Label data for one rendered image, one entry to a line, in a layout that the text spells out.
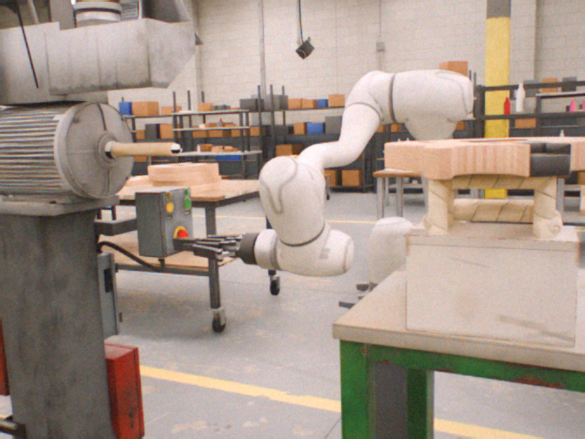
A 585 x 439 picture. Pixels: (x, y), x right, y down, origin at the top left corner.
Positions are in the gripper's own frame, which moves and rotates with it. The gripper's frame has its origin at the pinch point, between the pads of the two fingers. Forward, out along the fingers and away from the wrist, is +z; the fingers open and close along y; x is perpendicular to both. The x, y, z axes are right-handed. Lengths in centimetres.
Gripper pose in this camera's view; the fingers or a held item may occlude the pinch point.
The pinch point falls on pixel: (186, 244)
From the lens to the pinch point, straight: 141.2
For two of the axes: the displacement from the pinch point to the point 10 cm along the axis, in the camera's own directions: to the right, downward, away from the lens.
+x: -1.0, -9.5, -2.9
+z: -9.0, -0.3, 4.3
